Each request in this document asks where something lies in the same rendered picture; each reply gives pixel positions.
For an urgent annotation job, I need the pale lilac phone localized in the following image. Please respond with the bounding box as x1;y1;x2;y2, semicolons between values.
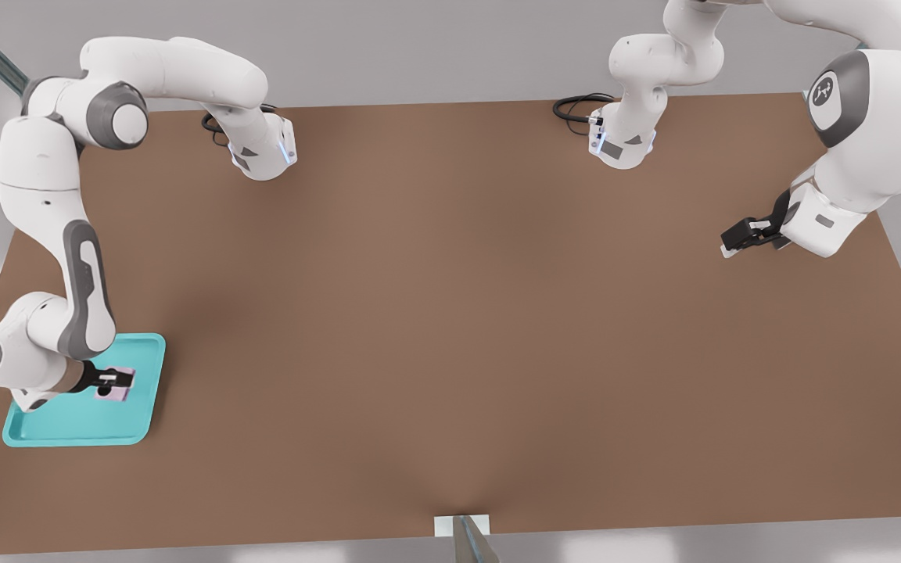
94;368;136;403

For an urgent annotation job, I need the black cable loop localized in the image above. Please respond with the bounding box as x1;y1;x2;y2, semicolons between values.
201;104;280;147
553;93;617;136

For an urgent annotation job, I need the pale blue-green tray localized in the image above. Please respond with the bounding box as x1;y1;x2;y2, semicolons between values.
2;333;166;448

